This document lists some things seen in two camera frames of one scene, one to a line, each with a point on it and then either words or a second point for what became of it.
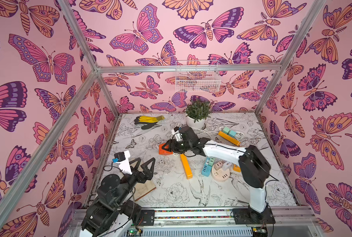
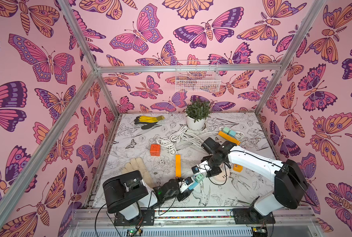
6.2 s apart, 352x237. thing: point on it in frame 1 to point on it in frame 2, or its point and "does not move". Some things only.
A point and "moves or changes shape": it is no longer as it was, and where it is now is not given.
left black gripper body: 131,180 to 176,192
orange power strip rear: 229,138 does not move
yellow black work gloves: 148,122 does not move
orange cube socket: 163,152 moves or changes shape
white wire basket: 197,76 does not move
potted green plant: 197,112 does not move
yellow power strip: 186,166 to 178,165
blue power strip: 206,168 moves or changes shape
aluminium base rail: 215,222 does not move
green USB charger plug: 211,161 moves or changes shape
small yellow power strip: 237,168 does not move
